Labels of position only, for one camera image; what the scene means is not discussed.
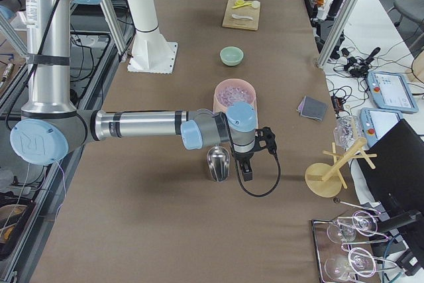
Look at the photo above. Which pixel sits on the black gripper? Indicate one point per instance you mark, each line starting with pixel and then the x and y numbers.
pixel 243 158

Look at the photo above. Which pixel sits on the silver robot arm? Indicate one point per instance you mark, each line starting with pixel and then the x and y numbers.
pixel 51 126

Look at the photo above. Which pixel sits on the metal ice scoop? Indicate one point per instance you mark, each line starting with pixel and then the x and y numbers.
pixel 218 159

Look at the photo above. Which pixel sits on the pink ice bucket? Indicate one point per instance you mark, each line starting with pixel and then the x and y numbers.
pixel 230 91

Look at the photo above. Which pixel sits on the clear plastic ice box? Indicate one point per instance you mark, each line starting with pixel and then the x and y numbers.
pixel 346 131

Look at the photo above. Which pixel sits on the green ceramic bowl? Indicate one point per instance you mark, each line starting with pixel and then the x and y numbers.
pixel 231 55

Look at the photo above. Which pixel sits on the white ceramic spoon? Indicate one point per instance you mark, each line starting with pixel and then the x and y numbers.
pixel 239 17

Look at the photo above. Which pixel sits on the wooden cup tree stand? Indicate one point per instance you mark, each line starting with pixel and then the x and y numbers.
pixel 326 180

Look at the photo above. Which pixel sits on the grey folded cloth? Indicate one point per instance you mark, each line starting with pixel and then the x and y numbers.
pixel 312 108

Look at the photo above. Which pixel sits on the upper wine glass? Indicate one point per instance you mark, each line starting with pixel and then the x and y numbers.
pixel 345 229

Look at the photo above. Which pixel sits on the wine glass rack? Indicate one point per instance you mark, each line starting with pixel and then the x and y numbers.
pixel 325 248

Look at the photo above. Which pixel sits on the near teach pendant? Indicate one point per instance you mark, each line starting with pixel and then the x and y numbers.
pixel 377 122

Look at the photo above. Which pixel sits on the teach pendant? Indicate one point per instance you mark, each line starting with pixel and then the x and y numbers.
pixel 377 122
pixel 391 91

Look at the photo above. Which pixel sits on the lower wine glass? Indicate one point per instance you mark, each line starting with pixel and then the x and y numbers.
pixel 355 266

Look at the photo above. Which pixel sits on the wooden cutting board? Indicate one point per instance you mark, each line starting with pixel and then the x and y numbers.
pixel 241 14

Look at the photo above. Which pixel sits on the black monitor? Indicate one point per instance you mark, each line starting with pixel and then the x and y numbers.
pixel 397 180

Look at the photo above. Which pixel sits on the far teach pendant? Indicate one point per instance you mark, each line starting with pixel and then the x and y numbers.
pixel 391 91

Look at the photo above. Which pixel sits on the white steamed bun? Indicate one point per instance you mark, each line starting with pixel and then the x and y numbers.
pixel 255 4

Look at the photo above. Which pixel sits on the yellow plastic knife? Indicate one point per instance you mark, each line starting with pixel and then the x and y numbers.
pixel 241 5

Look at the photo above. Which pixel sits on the black water bottle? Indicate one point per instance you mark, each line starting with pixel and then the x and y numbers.
pixel 334 9

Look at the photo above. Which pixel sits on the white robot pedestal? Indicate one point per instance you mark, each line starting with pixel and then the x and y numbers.
pixel 151 52

